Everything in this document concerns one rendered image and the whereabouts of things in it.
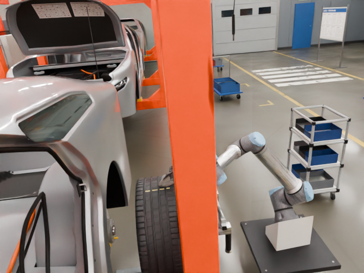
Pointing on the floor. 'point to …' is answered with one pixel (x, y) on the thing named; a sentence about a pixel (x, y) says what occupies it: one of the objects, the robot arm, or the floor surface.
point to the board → (333, 27)
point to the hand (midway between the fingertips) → (160, 185)
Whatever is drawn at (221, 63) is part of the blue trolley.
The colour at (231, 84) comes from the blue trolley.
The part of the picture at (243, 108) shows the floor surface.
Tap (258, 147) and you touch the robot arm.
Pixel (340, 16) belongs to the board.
